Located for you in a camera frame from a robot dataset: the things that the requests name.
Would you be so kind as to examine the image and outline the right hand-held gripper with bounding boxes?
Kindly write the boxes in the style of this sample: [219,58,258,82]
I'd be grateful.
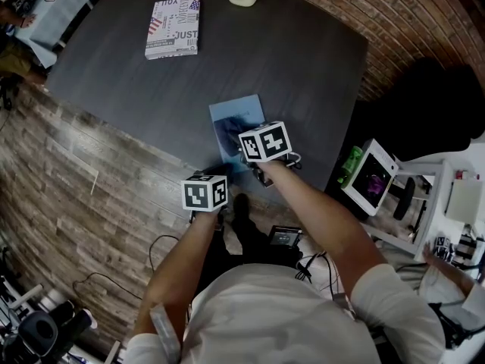
[237,121,303,188]

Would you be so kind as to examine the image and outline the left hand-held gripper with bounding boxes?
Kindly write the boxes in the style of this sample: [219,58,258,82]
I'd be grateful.
[180,165,235,230]

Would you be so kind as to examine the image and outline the dark blue cloth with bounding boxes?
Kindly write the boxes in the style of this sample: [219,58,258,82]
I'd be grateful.
[214,112,252,158]

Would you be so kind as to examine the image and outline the light blue notebook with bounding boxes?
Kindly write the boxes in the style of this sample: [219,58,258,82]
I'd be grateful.
[208,93,267,174]

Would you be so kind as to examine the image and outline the person's right forearm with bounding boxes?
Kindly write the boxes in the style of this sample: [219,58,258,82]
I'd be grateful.
[261,160,392,292]

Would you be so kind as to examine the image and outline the person's left forearm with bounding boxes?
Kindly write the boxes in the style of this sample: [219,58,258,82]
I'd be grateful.
[133,209,225,337]

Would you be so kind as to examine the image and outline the person's black shoe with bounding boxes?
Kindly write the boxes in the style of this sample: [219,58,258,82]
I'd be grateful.
[232,193,251,222]

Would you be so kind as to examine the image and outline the person's black trousers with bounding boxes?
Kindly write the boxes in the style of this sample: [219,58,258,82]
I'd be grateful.
[196,218,304,303]

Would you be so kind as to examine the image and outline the green bottle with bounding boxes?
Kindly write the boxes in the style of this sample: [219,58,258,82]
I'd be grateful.
[336,145,365,187]

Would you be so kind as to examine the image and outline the black waist device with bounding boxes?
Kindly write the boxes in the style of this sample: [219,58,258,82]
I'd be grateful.
[268,224,303,248]

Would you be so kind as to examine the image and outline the white framed picture box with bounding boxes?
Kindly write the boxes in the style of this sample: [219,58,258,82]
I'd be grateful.
[340,138,400,217]

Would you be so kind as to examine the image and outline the person's white shirt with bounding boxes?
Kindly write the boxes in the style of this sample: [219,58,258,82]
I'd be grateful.
[123,262,447,364]

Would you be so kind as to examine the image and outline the black round stool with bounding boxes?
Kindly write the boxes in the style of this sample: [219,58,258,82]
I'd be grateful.
[392,176,417,221]

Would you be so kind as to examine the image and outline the white printed box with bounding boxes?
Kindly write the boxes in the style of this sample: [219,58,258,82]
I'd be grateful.
[144,0,202,61]

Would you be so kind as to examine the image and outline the white side table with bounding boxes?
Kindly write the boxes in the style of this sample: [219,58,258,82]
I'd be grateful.
[359,158,455,262]

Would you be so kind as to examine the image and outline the black chair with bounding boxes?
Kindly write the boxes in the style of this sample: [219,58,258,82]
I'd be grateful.
[352,57,485,162]

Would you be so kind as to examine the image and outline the beige flat box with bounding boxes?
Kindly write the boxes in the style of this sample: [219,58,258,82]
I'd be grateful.
[443,178,485,223]

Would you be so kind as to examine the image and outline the black round device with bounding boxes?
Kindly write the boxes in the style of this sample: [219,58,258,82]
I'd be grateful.
[17,311,60,358]

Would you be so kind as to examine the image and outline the light blue covered table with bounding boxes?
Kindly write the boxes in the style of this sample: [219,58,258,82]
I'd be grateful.
[14,0,109,69]

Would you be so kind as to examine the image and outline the black floor cable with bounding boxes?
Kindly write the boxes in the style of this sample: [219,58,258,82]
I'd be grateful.
[71,234,179,303]

